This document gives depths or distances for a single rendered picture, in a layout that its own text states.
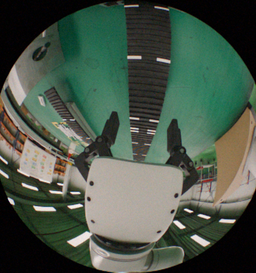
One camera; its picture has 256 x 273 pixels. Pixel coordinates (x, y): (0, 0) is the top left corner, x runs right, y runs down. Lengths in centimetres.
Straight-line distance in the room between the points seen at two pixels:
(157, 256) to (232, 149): 30
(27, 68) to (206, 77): 26
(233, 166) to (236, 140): 7
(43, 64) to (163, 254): 32
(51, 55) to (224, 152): 47
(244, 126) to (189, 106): 20
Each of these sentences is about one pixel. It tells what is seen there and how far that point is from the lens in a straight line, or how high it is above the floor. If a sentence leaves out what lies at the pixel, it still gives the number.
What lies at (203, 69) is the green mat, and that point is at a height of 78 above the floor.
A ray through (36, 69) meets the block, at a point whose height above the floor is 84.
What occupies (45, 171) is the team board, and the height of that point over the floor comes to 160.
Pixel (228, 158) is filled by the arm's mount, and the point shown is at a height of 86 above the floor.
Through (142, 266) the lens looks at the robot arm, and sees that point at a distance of 17.
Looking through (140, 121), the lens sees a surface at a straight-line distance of 16.
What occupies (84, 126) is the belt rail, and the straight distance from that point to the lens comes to 29.
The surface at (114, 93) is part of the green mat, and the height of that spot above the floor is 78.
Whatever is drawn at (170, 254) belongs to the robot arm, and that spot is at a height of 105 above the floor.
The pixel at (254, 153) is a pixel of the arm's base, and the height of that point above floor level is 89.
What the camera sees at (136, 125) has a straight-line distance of 17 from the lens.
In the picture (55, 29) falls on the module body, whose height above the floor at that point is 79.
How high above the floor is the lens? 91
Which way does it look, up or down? 27 degrees down
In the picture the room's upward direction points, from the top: 169 degrees counter-clockwise
